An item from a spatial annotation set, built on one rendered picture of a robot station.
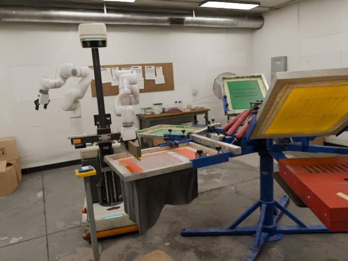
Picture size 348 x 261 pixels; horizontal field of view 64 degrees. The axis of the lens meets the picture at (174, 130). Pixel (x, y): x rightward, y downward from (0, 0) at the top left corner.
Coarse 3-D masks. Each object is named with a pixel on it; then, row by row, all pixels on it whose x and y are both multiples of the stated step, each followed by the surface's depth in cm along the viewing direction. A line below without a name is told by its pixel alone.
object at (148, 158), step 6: (174, 150) 239; (180, 150) 238; (186, 150) 236; (144, 156) 225; (150, 156) 224; (156, 156) 223; (162, 156) 222; (168, 156) 221; (174, 156) 220; (120, 162) 214; (126, 162) 213; (132, 162) 212; (138, 162) 210; (144, 162) 209
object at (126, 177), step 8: (184, 144) 249; (192, 144) 243; (144, 152) 233; (152, 152) 236; (208, 152) 221; (216, 152) 211; (104, 160) 222; (112, 160) 208; (112, 168) 197; (120, 168) 187; (160, 168) 181; (168, 168) 183; (176, 168) 186; (184, 168) 189; (120, 176) 179; (128, 176) 171; (136, 176) 174; (144, 176) 176
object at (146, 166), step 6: (186, 156) 217; (192, 156) 216; (150, 162) 208; (156, 162) 207; (162, 162) 206; (168, 162) 205; (174, 162) 204; (180, 162) 204; (132, 168) 196; (138, 168) 195; (144, 168) 194; (150, 168) 194
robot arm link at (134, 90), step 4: (116, 72) 218; (120, 72) 217; (124, 72) 218; (128, 72) 218; (116, 76) 218; (136, 84) 236; (132, 88) 234; (136, 88) 234; (132, 92) 235; (136, 92) 236; (136, 96) 239; (136, 100) 242; (136, 104) 245
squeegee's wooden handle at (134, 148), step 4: (120, 136) 216; (128, 140) 200; (124, 144) 207; (128, 144) 196; (132, 144) 189; (136, 144) 186; (128, 148) 198; (132, 148) 190; (136, 148) 181; (140, 148) 182; (132, 152) 191; (136, 152) 182; (140, 152) 183; (136, 156) 184; (140, 156) 183
